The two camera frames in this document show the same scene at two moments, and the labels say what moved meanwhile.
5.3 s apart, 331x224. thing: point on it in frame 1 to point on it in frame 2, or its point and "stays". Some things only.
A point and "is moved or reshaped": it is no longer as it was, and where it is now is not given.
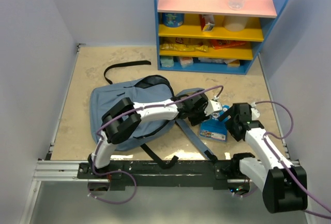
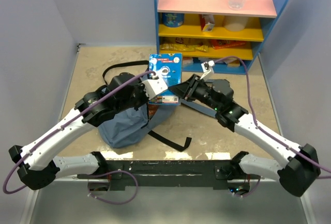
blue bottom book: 214,129 to 168,68
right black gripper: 230,112 to 186,89
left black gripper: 195,121 to 146,99
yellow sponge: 234,63 stays
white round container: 235,23 stays
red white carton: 207,22 stays
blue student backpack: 135,114 is moved or reshaped
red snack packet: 219,44 stays
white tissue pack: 185,61 stays
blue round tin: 172,19 stays
